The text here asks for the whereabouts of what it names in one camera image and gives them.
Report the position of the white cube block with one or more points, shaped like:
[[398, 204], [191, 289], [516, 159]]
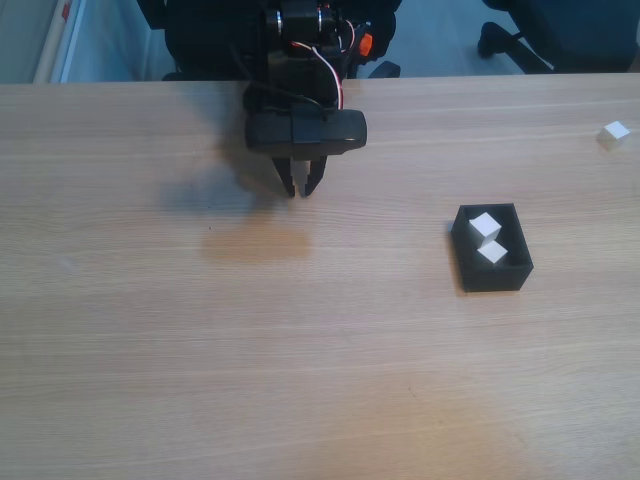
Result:
[[485, 225], [492, 252], [614, 135]]

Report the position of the black open box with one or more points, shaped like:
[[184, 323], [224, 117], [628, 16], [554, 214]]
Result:
[[495, 280]]

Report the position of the black clamp with orange trigger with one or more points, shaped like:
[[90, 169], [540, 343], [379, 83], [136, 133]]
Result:
[[366, 45]]

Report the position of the white panel with red label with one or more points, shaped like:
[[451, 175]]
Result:
[[60, 40]]

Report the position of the dark blue office chair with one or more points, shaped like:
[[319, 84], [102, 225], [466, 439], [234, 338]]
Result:
[[575, 30]]

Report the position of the black oval camera box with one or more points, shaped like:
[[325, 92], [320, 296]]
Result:
[[305, 131]]

